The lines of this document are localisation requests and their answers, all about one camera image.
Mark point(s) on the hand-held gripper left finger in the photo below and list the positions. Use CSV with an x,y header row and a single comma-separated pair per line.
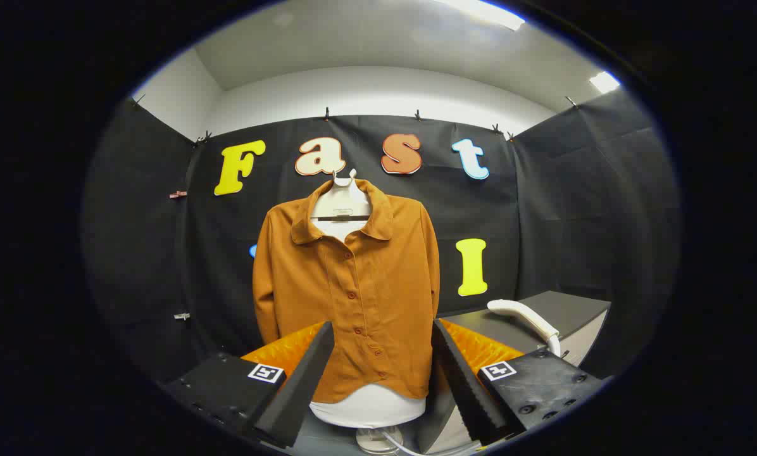
x,y
302,386

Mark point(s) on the white mannequin torso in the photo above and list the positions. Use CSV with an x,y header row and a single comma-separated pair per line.
x,y
366,408

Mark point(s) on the orange button shirt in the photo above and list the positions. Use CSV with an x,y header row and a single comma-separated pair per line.
x,y
378,285

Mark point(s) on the white garment steamer head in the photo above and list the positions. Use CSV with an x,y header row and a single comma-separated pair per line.
x,y
524,313

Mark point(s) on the black backdrop cloth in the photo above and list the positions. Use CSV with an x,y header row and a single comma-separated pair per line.
x,y
543,221

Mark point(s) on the long ceiling light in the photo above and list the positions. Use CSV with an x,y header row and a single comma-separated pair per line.
x,y
486,11

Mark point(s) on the small ceiling light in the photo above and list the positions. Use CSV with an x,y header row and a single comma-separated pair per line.
x,y
604,82

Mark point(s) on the white plastic hanger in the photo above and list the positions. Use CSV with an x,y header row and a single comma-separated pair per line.
x,y
342,199

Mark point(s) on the mannequin stand base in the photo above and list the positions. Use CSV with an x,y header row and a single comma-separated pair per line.
x,y
375,442

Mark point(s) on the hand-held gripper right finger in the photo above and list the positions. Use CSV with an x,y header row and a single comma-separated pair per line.
x,y
464,386

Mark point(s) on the grey cabinet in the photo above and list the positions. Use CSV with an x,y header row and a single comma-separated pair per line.
x,y
575,310

